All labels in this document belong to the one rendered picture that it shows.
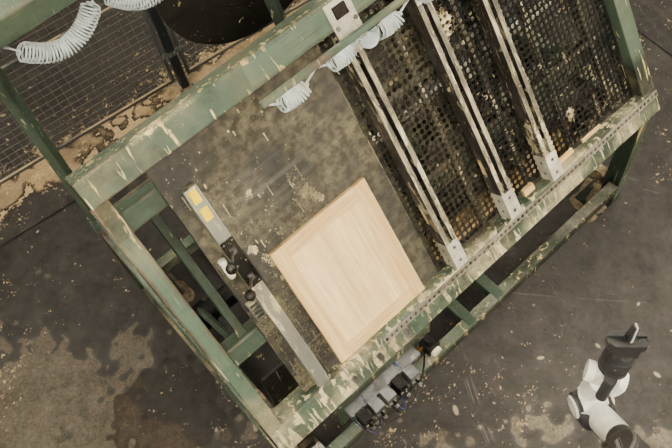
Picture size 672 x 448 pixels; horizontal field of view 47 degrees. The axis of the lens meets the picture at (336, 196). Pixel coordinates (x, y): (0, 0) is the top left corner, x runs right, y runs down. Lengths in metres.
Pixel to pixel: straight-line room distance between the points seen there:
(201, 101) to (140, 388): 2.10
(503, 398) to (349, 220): 1.45
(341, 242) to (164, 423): 1.61
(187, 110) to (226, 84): 0.14
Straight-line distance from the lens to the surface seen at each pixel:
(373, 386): 3.12
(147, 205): 2.52
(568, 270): 4.18
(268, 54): 2.44
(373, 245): 2.89
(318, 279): 2.81
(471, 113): 2.98
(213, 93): 2.38
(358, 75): 2.64
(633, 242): 4.32
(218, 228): 2.54
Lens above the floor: 3.72
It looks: 58 degrees down
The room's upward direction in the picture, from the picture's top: 11 degrees counter-clockwise
